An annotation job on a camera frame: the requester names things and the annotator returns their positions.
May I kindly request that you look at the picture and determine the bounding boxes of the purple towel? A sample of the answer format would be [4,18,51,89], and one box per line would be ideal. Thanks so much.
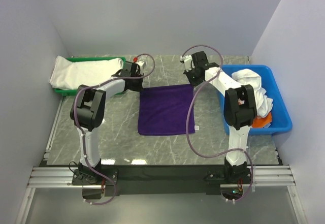
[138,84,193,136]

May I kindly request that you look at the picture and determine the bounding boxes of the large white waffle towel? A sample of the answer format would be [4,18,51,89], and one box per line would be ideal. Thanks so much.
[49,55,124,90]

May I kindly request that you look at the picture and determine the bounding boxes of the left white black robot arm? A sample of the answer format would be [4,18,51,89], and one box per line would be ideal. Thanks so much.
[70,60,145,184]

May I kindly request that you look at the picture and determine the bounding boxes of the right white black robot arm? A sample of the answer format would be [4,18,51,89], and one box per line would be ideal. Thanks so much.
[180,51,257,183]

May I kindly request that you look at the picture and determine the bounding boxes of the green plastic tray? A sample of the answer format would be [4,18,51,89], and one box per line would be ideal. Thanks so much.
[54,56,127,97]

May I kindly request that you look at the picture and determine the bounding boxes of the white crumpled towel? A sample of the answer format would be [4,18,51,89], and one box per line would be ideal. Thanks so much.
[232,69,273,118]

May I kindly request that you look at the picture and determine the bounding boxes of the orange towel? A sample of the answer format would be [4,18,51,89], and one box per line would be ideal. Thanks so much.
[252,112,272,128]

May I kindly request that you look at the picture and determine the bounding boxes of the blue plastic bin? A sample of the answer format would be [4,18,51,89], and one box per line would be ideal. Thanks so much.
[222,65,293,136]

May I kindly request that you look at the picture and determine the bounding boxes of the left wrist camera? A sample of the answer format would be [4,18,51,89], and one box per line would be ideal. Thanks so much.
[133,57,146,69]

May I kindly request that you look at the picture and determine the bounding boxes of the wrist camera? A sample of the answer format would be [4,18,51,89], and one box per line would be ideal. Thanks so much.
[180,55,193,72]
[133,57,146,69]

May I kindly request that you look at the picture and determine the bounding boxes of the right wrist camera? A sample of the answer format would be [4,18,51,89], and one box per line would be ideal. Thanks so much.
[180,55,193,72]

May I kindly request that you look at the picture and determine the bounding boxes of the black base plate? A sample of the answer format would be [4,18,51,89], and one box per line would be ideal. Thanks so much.
[72,165,252,197]

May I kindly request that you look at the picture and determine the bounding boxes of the aluminium frame rail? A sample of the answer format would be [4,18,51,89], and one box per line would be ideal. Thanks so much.
[16,165,307,223]

